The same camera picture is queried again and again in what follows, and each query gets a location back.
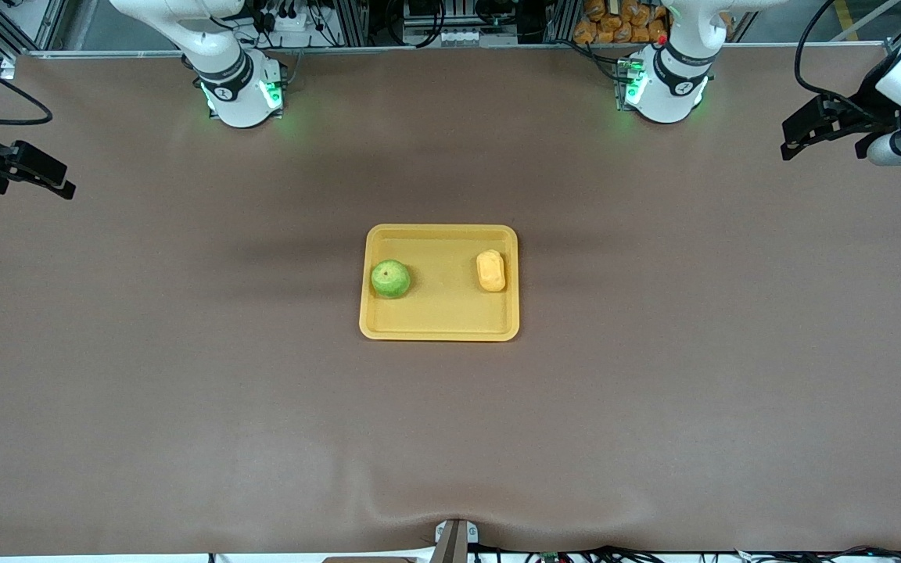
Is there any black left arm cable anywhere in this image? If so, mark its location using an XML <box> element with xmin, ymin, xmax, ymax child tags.
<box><xmin>793</xmin><ymin>0</ymin><xmax>885</xmax><ymax>105</ymax></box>

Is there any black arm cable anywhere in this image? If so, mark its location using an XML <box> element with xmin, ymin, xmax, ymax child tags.
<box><xmin>793</xmin><ymin>0</ymin><xmax>885</xmax><ymax>105</ymax></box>
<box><xmin>0</xmin><ymin>45</ymin><xmax>54</xmax><ymax>127</ymax></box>

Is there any metal camera mount clamp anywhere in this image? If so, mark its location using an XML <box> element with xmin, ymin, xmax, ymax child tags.
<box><xmin>433</xmin><ymin>518</ymin><xmax>479</xmax><ymax>563</ymax></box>

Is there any white power strip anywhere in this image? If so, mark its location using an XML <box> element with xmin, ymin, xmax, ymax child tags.
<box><xmin>259</xmin><ymin>8</ymin><xmax>326</xmax><ymax>34</ymax></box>

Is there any orange snack packet pile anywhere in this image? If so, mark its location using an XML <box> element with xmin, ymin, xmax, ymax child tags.
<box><xmin>573</xmin><ymin>0</ymin><xmax>672</xmax><ymax>45</ymax></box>

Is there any brown table mat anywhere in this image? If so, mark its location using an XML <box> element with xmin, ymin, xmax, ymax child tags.
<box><xmin>0</xmin><ymin>47</ymin><xmax>901</xmax><ymax>558</ymax></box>

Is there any green apple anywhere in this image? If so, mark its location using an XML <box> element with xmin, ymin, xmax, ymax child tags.
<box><xmin>371</xmin><ymin>259</ymin><xmax>412</xmax><ymax>299</ymax></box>

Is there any yellow plastic tray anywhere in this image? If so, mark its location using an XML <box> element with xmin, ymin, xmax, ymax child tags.
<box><xmin>359</xmin><ymin>224</ymin><xmax>520</xmax><ymax>342</ymax></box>

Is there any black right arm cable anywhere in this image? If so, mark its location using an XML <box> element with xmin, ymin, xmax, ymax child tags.
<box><xmin>0</xmin><ymin>45</ymin><xmax>54</xmax><ymax>127</ymax></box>

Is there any white socket bar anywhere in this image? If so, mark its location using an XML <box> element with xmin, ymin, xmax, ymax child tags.
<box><xmin>439</xmin><ymin>28</ymin><xmax>519</xmax><ymax>47</ymax></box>

